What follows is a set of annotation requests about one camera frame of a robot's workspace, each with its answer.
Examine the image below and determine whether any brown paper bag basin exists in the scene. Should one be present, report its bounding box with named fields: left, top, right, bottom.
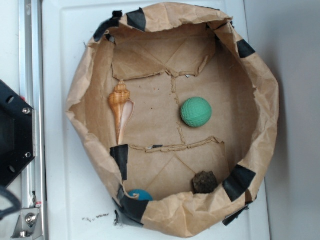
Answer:
left=66, top=2, right=279, bottom=238

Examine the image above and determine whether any green dimpled ball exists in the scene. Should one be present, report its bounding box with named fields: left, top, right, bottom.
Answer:
left=180, top=97, right=212, bottom=128

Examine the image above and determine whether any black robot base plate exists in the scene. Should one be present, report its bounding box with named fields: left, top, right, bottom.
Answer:
left=0, top=81, right=35, bottom=187

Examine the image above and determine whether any orange conch seashell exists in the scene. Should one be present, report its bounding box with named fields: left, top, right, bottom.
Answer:
left=108, top=81, right=135, bottom=145

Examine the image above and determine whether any aluminium frame rail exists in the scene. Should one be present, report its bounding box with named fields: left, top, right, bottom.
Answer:
left=18, top=0, right=49, bottom=240

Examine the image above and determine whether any dark brown pine cone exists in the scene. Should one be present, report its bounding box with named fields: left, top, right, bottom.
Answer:
left=192, top=171, right=219, bottom=194

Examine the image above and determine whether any blue ball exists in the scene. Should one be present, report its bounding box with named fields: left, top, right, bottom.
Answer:
left=128, top=189, right=153, bottom=201

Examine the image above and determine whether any grey braided cable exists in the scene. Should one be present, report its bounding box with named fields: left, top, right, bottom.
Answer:
left=0, top=186, right=22, bottom=221

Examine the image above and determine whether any metal corner bracket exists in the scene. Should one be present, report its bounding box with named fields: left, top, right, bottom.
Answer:
left=10, top=208, right=43, bottom=240

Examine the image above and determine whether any white tray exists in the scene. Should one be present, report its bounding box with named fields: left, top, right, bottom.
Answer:
left=42, top=0, right=270, bottom=240

